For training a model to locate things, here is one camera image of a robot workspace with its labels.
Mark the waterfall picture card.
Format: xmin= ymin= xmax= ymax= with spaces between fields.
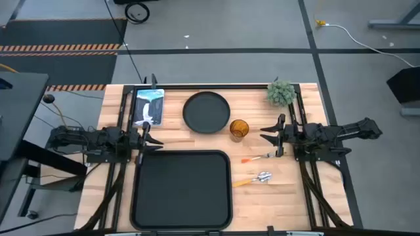
xmin=133 ymin=88 xmax=165 ymax=127

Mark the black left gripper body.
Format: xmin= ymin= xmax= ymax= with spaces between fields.
xmin=128 ymin=120 xmax=151 ymax=165

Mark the spoon with yellow handle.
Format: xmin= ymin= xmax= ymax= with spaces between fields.
xmin=232 ymin=171 xmax=273 ymax=188

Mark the thin black floor cable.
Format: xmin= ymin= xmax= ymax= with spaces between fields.
xmin=0 ymin=212 xmax=78 ymax=235

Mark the white cable with yellow plug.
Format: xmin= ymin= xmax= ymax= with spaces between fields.
xmin=314 ymin=19 xmax=418 ymax=69

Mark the amber faceted glass cup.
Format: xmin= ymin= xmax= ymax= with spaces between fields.
xmin=228 ymin=119 xmax=250 ymax=143

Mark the small green artificial plant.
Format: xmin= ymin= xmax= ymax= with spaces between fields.
xmin=266 ymin=80 xmax=297 ymax=108

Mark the black rectangular tray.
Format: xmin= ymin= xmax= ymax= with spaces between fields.
xmin=129 ymin=149 xmax=234 ymax=232

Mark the fork with orange handle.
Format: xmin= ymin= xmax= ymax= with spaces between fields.
xmin=241 ymin=151 xmax=277 ymax=164

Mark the large dark bowl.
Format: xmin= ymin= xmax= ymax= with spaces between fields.
xmin=182 ymin=90 xmax=232 ymax=134

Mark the black box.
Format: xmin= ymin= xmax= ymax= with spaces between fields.
xmin=386 ymin=65 xmax=420 ymax=104

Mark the black aluminium table frame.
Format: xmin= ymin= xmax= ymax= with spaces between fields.
xmin=77 ymin=83 xmax=355 ymax=236

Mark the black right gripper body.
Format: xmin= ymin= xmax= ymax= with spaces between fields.
xmin=276 ymin=113 xmax=299 ymax=158

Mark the dark grey desk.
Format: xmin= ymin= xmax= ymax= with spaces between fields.
xmin=0 ymin=71 xmax=88 ymax=227

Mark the grey furniture foot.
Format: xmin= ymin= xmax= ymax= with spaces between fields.
xmin=400 ymin=100 xmax=420 ymax=117

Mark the coiled black cable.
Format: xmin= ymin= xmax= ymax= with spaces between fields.
xmin=124 ymin=1 xmax=151 ymax=25

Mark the black mat with hazard stripes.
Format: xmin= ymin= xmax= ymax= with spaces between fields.
xmin=0 ymin=18 xmax=128 ymax=92

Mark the grey table leg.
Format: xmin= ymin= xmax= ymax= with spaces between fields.
xmin=367 ymin=0 xmax=420 ymax=30

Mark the long black floor cable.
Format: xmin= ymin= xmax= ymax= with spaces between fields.
xmin=104 ymin=0 xmax=146 ymax=85

